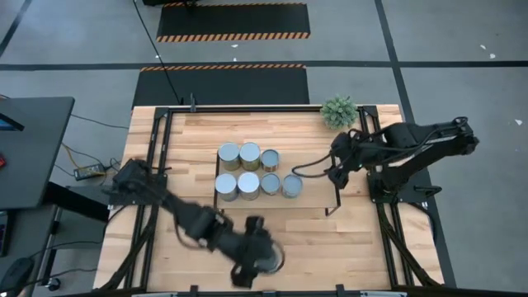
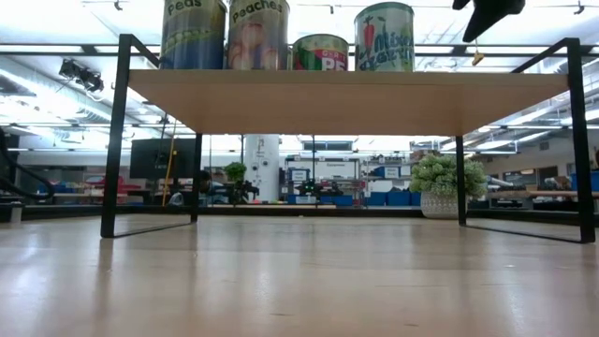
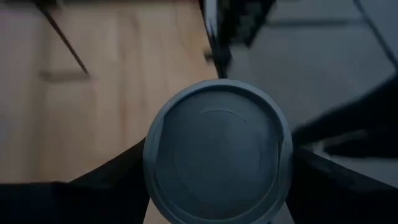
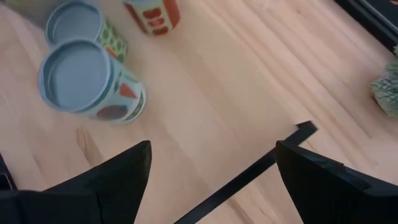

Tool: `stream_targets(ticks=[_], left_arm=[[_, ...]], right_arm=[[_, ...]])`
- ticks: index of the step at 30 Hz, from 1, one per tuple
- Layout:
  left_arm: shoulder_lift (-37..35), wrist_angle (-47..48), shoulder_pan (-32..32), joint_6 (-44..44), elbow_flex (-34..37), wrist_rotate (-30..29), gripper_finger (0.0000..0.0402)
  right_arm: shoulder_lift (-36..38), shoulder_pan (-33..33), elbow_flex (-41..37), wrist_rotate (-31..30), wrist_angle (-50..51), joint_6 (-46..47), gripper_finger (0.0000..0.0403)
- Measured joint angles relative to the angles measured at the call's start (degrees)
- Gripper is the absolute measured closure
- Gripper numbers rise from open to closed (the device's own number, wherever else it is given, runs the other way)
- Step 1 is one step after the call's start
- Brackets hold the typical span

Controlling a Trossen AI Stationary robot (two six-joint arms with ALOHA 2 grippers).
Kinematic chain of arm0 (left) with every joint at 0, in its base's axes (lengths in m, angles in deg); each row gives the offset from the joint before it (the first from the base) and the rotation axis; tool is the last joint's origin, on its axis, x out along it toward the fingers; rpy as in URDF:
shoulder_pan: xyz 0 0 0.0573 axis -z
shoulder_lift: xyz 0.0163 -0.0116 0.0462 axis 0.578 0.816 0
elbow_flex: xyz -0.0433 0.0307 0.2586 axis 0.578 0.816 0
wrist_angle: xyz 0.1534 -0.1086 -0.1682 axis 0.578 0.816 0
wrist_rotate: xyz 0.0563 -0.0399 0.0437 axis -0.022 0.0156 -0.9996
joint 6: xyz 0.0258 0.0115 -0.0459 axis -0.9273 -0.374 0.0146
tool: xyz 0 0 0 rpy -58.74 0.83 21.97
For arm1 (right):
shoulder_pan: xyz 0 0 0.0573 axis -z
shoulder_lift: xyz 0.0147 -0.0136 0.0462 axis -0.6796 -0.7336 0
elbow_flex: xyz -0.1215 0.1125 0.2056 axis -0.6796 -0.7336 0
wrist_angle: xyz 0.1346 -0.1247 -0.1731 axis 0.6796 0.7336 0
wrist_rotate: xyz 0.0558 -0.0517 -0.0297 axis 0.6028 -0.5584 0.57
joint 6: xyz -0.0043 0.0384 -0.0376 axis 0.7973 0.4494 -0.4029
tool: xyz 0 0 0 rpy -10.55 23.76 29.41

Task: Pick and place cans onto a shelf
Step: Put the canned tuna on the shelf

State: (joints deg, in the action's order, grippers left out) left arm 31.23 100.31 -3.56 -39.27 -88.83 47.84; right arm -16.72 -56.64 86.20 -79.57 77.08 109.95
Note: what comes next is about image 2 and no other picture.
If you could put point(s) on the white round column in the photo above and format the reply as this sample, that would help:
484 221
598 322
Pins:
257 154

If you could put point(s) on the blue plastic storage bin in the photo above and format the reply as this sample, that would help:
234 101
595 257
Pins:
585 181
380 172
415 199
398 198
339 201
376 199

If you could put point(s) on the black ceiling camera mount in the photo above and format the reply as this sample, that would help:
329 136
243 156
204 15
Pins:
82 75

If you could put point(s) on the whiteboard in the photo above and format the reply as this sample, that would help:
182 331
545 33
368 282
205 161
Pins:
337 171

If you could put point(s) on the mixed vegetables can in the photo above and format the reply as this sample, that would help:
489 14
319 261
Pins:
384 42

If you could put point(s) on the tall blue peas can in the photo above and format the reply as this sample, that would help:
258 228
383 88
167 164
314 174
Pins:
194 42

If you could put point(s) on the grey aluminium post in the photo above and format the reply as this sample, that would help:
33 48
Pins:
16 213

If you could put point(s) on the wooden shelf black metal frame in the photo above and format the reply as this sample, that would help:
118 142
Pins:
346 103

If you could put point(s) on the red background equipment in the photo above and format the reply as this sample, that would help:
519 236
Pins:
112 185

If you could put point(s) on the black table edge rail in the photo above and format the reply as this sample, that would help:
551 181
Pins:
327 210

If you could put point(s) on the wooden workbench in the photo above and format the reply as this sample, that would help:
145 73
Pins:
538 193

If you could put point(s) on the short green peas can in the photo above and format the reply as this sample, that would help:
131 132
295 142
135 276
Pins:
320 56

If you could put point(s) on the tall peaches can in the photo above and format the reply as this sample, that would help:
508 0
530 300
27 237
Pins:
257 42

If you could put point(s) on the green plant in white pot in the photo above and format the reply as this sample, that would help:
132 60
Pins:
437 178

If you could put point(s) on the small green background plant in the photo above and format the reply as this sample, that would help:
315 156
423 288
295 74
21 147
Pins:
235 171

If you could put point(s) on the yellow pole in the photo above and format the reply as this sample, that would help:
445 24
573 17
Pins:
169 164

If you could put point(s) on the black background robot arm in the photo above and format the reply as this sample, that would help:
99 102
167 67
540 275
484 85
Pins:
323 189
241 192

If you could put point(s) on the black monitor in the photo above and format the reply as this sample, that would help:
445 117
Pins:
154 159

